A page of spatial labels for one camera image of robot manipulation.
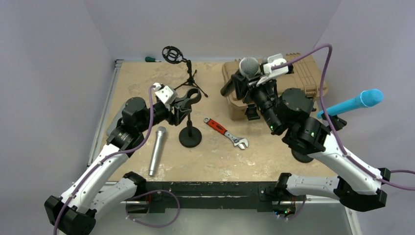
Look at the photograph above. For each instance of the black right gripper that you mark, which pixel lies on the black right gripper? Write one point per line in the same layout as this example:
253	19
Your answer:
243	87

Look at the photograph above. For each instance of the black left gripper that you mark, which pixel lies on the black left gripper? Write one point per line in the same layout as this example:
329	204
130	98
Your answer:
175	117

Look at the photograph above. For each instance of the black microphone with mesh head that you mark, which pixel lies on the black microphone with mesh head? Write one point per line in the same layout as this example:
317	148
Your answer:
248	67

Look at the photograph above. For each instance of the black round base mic stand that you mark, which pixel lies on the black round base mic stand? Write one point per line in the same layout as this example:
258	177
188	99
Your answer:
189	136

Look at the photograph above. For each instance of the silver mesh head microphone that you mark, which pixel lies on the silver mesh head microphone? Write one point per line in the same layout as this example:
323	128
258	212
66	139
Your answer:
161	133

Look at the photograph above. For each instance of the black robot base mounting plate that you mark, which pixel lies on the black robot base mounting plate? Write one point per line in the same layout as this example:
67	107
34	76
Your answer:
259	196

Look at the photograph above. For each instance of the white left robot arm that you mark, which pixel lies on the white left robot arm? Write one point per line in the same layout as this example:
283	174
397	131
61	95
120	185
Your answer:
77	210

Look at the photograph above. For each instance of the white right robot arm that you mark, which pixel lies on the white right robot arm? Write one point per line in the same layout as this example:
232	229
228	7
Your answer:
356	185

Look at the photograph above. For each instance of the black right side mic stand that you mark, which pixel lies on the black right side mic stand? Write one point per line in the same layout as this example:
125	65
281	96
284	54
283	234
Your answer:
311	136

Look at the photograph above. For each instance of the blue foam covered microphone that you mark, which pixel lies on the blue foam covered microphone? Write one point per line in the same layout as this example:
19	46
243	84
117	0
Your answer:
365	99

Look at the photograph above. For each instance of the tan plastic tool case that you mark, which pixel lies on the tan plastic tool case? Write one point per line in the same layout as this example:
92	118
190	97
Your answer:
306	76

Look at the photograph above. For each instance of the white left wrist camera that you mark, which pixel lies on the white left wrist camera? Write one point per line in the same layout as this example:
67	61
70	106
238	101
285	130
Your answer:
165	94

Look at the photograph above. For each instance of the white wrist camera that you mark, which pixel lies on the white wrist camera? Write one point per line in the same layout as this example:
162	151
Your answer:
165	94
267	71

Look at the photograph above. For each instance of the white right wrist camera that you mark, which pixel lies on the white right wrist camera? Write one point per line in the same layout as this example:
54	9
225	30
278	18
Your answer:
267	71

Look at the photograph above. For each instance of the red handled adjustable wrench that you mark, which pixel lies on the red handled adjustable wrench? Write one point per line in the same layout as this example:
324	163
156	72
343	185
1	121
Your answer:
242	143

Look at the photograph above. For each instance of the green handled screwdriver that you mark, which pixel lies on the green handled screwdriver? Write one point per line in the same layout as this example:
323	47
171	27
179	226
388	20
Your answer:
149	59

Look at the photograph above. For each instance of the aluminium table frame rails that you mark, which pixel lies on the aluminium table frame rails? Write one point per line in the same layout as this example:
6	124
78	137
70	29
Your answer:
101	126

